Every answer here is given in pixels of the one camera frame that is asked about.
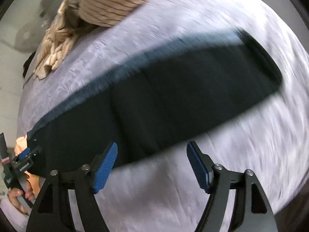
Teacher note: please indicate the person's left hand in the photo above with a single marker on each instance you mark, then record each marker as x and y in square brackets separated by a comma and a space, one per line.
[17, 197]

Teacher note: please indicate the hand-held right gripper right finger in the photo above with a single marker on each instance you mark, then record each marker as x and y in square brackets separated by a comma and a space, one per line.
[198, 168]

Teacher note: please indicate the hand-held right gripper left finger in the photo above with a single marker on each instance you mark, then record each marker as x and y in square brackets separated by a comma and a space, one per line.
[106, 168]

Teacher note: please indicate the lavender embossed blanket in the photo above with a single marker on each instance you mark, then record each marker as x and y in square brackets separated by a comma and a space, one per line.
[193, 17]

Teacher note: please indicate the black pants with patterned waistband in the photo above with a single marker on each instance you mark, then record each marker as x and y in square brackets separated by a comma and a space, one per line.
[181, 101]

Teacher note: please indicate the grey cloth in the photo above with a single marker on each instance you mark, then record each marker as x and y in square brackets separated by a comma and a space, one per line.
[74, 13]

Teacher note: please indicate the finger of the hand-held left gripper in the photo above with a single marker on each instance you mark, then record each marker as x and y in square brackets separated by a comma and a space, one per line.
[24, 154]

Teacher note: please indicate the beige striped cloth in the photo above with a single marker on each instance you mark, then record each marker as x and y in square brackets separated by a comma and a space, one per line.
[108, 7]

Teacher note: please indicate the orange garment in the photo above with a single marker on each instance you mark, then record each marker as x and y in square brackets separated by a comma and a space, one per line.
[21, 145]

